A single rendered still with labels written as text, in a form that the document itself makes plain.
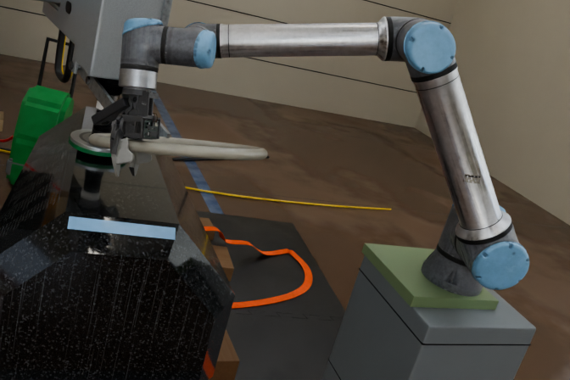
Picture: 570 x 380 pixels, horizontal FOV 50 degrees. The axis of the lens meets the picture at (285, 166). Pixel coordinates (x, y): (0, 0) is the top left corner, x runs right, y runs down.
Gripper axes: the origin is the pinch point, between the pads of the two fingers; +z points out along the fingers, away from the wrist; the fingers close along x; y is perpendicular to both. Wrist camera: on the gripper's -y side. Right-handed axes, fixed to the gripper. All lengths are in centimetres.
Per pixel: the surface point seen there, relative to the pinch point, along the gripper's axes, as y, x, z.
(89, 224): -25.8, 17.6, 19.3
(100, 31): -47, 39, -40
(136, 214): -19.8, 30.9, 16.6
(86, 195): -36.3, 26.9, 12.9
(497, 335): 85, 67, 39
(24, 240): -41.0, 8.1, 25.5
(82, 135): -66, 54, -4
